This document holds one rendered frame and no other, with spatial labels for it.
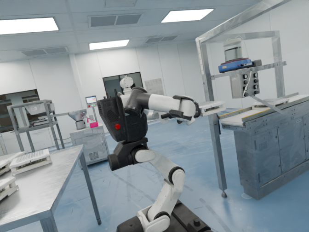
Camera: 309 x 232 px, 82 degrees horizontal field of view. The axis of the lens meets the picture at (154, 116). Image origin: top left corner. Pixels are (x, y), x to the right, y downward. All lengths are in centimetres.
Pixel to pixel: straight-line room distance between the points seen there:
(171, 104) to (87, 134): 291
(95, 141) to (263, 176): 284
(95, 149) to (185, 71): 501
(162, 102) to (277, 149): 154
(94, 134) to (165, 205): 250
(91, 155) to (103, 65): 368
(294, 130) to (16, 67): 678
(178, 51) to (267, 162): 605
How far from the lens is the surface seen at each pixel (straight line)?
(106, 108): 111
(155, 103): 94
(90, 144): 372
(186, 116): 94
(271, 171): 219
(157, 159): 129
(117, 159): 122
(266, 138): 204
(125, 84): 119
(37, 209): 96
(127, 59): 675
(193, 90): 757
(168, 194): 147
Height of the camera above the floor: 124
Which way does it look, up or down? 8 degrees down
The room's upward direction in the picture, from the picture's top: 11 degrees counter-clockwise
